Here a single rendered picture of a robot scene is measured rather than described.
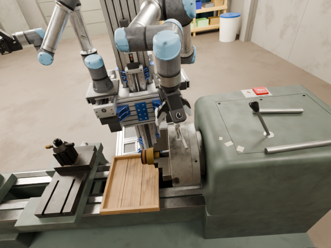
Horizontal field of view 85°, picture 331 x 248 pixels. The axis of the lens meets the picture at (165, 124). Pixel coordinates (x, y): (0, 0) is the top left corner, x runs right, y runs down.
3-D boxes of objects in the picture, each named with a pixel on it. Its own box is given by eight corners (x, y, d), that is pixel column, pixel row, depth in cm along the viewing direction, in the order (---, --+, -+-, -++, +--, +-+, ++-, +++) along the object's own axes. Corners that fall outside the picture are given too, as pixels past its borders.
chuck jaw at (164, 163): (176, 155, 87) (178, 176, 78) (177, 162, 90) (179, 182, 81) (153, 157, 88) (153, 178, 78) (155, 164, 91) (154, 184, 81)
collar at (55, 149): (71, 141, 100) (69, 137, 98) (65, 152, 94) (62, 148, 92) (57, 142, 100) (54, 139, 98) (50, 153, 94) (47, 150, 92)
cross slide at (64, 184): (97, 149, 121) (94, 144, 118) (74, 215, 88) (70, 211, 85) (70, 151, 122) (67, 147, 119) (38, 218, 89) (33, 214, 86)
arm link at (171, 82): (184, 74, 55) (159, 81, 54) (184, 85, 59) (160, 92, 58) (176, 61, 60) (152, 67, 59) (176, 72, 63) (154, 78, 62)
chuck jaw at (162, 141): (175, 146, 93) (173, 124, 92) (176, 149, 88) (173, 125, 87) (154, 148, 94) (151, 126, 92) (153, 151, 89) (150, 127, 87)
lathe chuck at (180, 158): (184, 142, 113) (184, 108, 88) (191, 194, 94) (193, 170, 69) (170, 143, 113) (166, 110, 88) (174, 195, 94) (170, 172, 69)
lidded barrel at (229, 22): (240, 40, 538) (244, 14, 495) (221, 43, 535) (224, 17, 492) (232, 36, 581) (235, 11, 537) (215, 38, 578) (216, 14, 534)
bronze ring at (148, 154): (158, 142, 92) (141, 143, 92) (159, 156, 85) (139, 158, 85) (161, 154, 98) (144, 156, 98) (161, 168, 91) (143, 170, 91)
